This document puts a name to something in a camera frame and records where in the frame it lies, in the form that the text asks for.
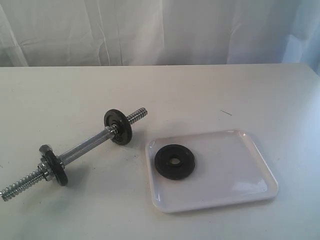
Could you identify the white plastic tray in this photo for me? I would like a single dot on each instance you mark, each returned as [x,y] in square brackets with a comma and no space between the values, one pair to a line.
[229,169]

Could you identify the chrome threaded dumbbell bar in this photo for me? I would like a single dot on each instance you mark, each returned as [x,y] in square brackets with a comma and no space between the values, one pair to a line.
[68,157]

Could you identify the chrome spinlock collar nut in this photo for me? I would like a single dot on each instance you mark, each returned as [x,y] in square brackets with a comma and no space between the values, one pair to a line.
[46,171]

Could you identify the black weight plate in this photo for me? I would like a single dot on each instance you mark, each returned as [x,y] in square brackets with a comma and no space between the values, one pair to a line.
[174,162]
[56,165]
[118,121]

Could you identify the white backdrop curtain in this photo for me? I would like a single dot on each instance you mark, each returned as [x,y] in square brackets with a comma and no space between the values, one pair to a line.
[158,32]

